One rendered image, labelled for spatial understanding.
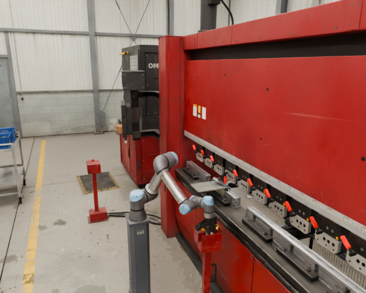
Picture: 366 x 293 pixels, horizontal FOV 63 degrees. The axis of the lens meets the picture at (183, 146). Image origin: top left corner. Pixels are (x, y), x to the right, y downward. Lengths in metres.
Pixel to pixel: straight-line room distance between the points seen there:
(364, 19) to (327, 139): 0.56
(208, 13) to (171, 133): 1.26
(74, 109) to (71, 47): 1.72
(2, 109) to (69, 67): 2.10
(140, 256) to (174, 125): 1.40
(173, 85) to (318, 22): 1.86
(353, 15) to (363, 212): 0.86
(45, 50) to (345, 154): 8.50
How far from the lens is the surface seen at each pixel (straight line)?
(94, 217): 4.23
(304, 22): 1.80
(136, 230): 2.58
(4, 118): 9.49
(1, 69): 9.37
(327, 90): 1.66
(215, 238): 2.35
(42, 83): 9.35
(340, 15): 1.64
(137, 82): 3.29
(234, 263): 2.50
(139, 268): 2.79
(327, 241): 1.80
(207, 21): 3.05
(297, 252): 2.03
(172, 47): 3.23
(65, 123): 9.48
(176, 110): 3.28
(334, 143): 1.64
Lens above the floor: 2.01
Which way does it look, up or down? 15 degrees down
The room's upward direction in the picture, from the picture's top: straight up
